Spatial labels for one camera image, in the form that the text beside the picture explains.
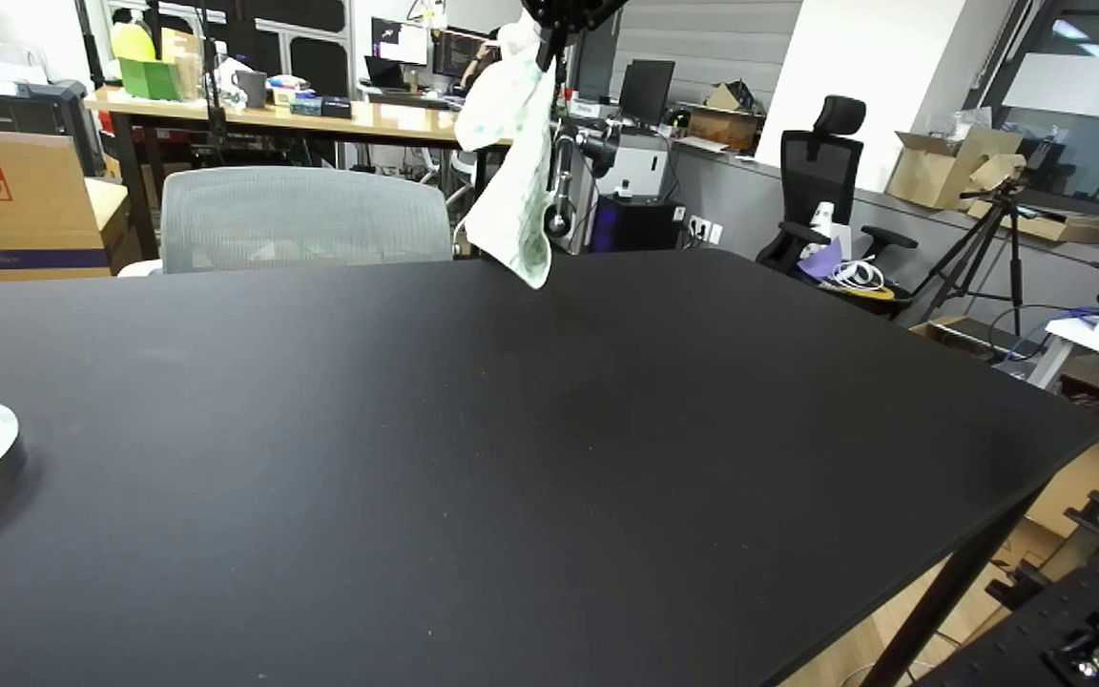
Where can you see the white cloth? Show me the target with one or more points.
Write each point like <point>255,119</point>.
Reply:
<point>509,106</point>

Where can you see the open cardboard box right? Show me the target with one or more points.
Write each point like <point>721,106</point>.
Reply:
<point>932,171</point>

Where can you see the black table leg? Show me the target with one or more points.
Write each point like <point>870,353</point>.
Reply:
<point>942,592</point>

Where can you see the black computer monitor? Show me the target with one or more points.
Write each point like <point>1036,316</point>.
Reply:
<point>646,89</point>

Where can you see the green plastic bin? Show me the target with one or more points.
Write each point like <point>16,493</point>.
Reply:
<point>151,78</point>

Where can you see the brown cardboard box left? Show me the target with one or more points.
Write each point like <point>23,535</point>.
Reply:
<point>56,219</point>

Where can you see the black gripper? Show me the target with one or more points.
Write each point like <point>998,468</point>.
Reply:
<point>571,17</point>

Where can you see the black equipment bottom right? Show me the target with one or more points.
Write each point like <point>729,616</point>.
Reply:
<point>1048,640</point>

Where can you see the grey mesh office chair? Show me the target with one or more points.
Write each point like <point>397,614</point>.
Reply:
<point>268,217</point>

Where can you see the wooden desk in background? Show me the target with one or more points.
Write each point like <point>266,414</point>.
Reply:
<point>136,129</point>

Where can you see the black high-back office chair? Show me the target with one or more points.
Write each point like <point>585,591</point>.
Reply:
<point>819,191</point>

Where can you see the black camera tripod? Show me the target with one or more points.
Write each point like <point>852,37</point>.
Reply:
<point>961,262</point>

